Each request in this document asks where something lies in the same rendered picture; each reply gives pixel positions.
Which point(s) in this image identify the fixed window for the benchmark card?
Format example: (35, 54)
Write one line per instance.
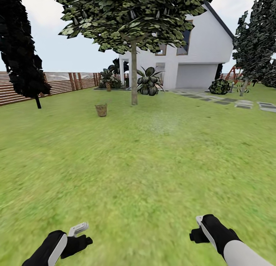
(159, 68)

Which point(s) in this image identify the wicker basket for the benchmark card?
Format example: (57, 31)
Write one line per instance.
(98, 108)

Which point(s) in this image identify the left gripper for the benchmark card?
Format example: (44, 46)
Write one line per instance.
(78, 244)

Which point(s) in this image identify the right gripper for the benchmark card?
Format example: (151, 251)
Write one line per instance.
(197, 236)

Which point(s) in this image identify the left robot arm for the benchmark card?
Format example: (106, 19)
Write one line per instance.
(58, 244)

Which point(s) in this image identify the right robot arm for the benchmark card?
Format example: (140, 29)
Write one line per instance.
(233, 250)

